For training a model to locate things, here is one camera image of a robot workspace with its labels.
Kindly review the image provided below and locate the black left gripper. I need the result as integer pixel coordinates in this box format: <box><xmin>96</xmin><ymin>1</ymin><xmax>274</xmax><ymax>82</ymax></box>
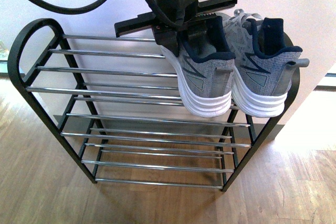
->
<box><xmin>114</xmin><ymin>0</ymin><xmax>237</xmax><ymax>56</ymax></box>

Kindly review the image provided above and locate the grey sneaker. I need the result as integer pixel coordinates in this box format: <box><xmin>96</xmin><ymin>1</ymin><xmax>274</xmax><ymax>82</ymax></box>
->
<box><xmin>161</xmin><ymin>13</ymin><xmax>236</xmax><ymax>118</ymax></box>
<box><xmin>223</xmin><ymin>9</ymin><xmax>310</xmax><ymax>118</ymax></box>

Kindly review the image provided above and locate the black metal shoe rack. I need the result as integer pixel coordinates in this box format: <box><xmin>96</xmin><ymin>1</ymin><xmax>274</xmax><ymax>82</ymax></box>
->
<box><xmin>7</xmin><ymin>18</ymin><xmax>301</xmax><ymax>193</ymax></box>

